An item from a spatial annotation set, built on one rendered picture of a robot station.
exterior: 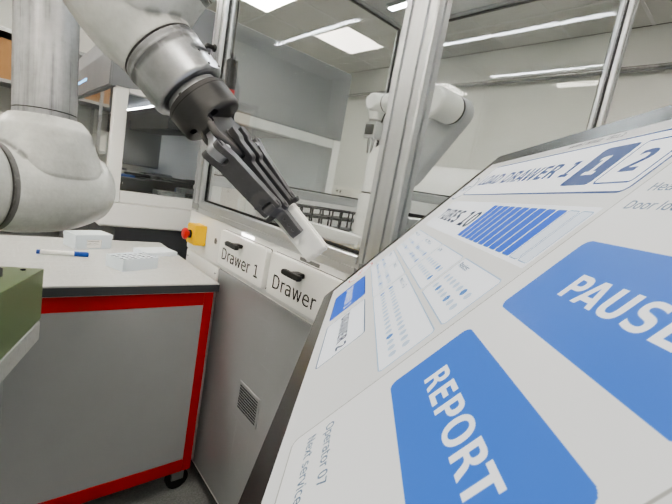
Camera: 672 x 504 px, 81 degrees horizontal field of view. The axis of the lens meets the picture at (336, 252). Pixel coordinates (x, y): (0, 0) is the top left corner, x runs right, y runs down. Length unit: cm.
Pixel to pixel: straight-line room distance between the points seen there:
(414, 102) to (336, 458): 69
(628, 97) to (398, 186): 347
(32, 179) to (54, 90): 17
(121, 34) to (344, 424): 44
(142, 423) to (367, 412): 130
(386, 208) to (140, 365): 90
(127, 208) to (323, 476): 179
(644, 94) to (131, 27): 388
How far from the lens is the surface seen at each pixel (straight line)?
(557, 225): 23
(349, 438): 18
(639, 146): 27
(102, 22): 53
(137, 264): 138
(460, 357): 17
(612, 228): 19
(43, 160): 86
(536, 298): 17
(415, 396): 17
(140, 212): 192
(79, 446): 144
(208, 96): 48
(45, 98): 91
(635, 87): 414
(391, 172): 78
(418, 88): 79
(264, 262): 108
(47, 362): 129
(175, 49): 50
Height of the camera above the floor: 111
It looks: 9 degrees down
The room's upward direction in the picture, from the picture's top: 10 degrees clockwise
